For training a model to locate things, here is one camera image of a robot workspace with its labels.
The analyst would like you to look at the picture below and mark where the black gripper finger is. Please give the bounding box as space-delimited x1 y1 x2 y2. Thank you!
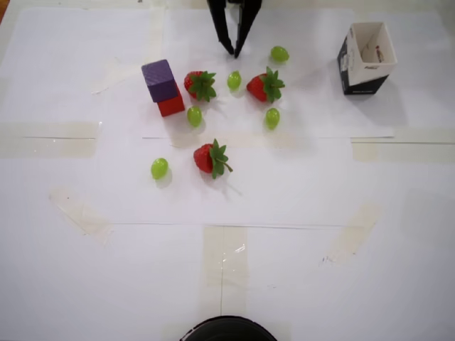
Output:
207 0 235 55
234 0 263 59

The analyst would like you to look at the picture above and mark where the white and black cardboard box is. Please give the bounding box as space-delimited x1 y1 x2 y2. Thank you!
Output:
336 21 398 96

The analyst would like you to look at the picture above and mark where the red cube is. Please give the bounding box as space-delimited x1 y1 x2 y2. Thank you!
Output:
157 85 186 118

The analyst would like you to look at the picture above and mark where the purple cube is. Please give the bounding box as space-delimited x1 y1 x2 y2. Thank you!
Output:
141 59 180 104

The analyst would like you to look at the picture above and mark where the beige masking tape strip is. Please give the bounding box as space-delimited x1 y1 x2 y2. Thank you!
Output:
350 138 455 163
326 202 384 264
203 226 249 310

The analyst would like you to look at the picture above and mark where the red plastic strawberry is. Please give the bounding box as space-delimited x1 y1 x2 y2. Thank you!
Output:
183 70 218 103
246 66 286 104
193 139 234 180

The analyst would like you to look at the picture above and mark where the black round stand base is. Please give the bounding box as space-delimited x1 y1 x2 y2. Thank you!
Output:
179 315 278 341

